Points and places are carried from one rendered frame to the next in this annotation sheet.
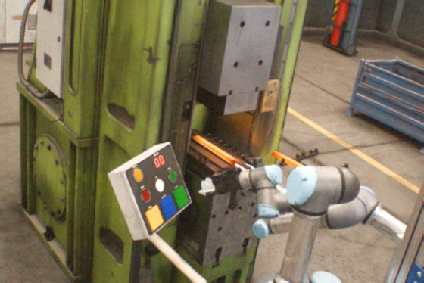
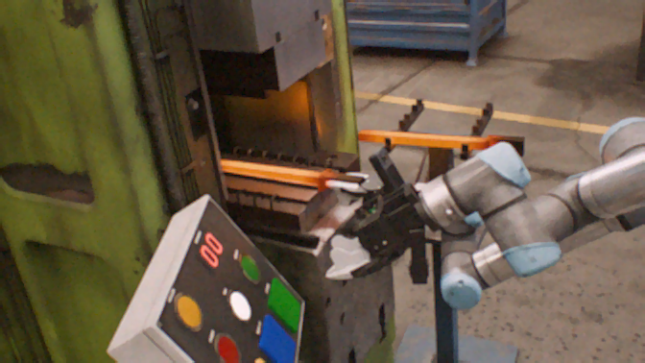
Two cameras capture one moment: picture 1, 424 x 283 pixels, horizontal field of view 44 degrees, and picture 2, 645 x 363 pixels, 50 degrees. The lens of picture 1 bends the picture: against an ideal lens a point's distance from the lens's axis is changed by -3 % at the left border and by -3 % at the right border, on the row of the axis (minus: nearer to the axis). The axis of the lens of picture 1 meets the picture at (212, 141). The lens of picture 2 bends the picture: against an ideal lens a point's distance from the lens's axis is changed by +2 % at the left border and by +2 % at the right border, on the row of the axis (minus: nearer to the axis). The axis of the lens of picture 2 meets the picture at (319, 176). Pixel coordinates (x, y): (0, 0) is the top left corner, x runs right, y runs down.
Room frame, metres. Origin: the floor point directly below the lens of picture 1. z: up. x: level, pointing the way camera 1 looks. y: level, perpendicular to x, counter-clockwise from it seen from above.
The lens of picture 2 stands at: (1.00, 0.28, 1.73)
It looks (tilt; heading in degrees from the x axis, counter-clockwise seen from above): 27 degrees down; 343
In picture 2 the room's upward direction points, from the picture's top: 7 degrees counter-clockwise
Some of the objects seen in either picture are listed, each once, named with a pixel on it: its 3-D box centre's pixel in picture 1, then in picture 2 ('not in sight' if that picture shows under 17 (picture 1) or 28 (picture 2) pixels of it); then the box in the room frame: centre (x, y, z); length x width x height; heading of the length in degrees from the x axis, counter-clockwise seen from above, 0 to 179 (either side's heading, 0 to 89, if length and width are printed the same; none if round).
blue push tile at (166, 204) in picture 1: (166, 206); (275, 346); (1.83, 0.14, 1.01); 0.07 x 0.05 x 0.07; 157
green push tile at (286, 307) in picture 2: (179, 197); (282, 306); (1.92, 0.10, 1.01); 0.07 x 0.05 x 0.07; 157
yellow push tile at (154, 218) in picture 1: (154, 217); not in sight; (1.74, 0.18, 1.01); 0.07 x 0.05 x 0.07; 157
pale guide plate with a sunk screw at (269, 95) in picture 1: (269, 95); (321, 30); (2.62, -0.26, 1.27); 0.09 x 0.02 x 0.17; 132
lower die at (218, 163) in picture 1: (204, 153); (247, 188); (2.47, 0.03, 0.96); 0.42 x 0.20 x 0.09; 42
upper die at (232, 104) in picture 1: (213, 87); (221, 48); (2.47, 0.03, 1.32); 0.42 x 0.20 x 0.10; 42
